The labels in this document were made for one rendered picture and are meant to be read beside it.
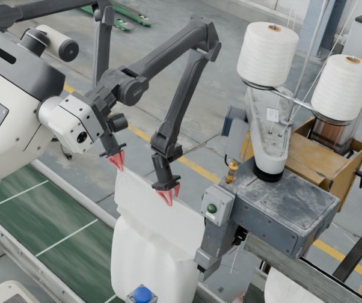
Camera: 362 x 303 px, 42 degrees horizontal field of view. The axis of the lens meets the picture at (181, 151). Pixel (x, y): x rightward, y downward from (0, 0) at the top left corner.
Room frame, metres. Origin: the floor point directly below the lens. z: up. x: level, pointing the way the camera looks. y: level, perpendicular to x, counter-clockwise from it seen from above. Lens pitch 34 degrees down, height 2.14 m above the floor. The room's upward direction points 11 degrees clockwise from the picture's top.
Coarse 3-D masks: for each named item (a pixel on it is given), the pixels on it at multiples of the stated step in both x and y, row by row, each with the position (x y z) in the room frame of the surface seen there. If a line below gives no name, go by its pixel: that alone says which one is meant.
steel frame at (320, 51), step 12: (312, 0) 6.01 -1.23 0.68; (336, 0) 6.26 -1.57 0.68; (312, 12) 5.99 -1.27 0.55; (336, 12) 6.23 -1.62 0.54; (312, 24) 5.96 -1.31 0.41; (324, 24) 5.87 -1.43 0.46; (336, 24) 6.20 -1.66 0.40; (300, 36) 6.01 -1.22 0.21; (312, 36) 5.93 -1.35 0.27; (324, 36) 6.26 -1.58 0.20; (300, 48) 5.99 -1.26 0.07; (324, 48) 6.22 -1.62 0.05; (312, 60) 5.81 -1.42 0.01; (324, 60) 5.85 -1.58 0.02
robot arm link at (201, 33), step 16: (192, 16) 1.49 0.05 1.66; (192, 32) 1.41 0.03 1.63; (208, 32) 1.46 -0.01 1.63; (160, 48) 1.33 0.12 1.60; (176, 48) 1.35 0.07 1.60; (208, 48) 1.47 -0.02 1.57; (144, 64) 1.26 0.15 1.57; (160, 64) 1.29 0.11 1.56; (128, 80) 1.17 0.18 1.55; (144, 80) 1.20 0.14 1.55; (128, 96) 1.15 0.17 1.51
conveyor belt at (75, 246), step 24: (24, 168) 2.14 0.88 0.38; (0, 192) 1.90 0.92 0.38; (24, 192) 1.93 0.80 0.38; (48, 192) 1.97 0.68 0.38; (0, 216) 1.72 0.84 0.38; (24, 216) 1.75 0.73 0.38; (48, 216) 1.79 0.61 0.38; (72, 216) 1.82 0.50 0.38; (24, 240) 1.60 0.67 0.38; (48, 240) 1.63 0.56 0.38; (72, 240) 1.66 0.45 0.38; (96, 240) 1.69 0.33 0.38; (48, 264) 1.48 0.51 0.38; (72, 264) 1.51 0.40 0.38; (96, 264) 1.54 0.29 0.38; (72, 288) 1.38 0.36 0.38; (96, 288) 1.40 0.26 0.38
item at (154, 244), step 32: (128, 192) 1.47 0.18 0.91; (128, 224) 1.39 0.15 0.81; (160, 224) 1.36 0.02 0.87; (192, 224) 1.30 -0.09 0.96; (128, 256) 1.35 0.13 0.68; (160, 256) 1.28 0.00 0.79; (192, 256) 1.28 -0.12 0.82; (128, 288) 1.33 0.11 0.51; (160, 288) 1.25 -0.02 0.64; (192, 288) 1.28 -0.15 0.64
